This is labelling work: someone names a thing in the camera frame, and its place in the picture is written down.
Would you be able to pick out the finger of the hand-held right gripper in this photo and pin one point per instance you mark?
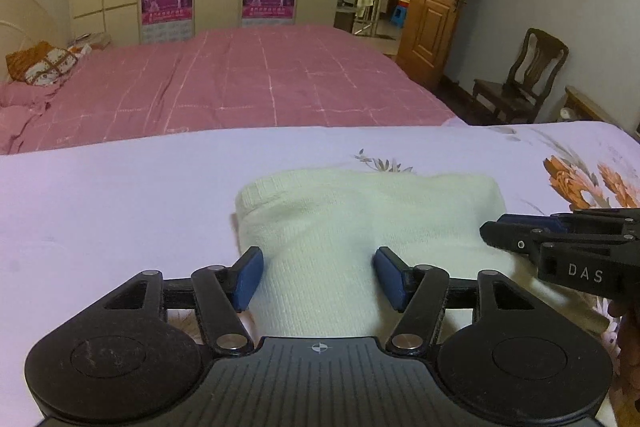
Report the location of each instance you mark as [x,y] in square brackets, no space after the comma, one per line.
[510,239]
[530,222]

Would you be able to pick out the lilac floral bedsheet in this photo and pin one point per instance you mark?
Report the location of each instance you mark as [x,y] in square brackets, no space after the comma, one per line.
[125,207]

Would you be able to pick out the metal drying rack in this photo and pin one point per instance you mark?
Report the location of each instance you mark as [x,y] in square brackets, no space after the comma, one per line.
[370,7]

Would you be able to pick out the wooden furniture edge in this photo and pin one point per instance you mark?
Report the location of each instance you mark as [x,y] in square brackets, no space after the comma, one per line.
[590,107]

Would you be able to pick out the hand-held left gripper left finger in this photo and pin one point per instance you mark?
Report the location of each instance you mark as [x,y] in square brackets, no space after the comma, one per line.
[250,277]

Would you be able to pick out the cream knitted garment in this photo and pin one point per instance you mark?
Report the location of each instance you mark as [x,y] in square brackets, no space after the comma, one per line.
[320,227]

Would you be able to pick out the orange patterned pillow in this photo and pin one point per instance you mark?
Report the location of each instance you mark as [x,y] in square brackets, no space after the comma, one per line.
[42,62]

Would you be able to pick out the blue plastic stool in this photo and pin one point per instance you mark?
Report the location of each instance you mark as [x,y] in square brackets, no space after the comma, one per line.
[399,14]

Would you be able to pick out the pink checked bed cover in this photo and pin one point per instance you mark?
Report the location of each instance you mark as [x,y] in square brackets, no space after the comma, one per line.
[250,82]

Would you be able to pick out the cream rounded headboard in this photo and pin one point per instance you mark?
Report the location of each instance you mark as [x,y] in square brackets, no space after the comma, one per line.
[25,12]

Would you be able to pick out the person's right hand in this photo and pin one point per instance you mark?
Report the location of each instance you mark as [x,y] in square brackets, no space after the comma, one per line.
[629,342]

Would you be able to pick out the dark wooden chair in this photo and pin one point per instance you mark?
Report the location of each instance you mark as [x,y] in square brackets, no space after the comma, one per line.
[525,82]

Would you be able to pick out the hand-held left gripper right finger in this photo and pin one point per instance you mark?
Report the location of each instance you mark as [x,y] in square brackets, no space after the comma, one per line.
[387,274]

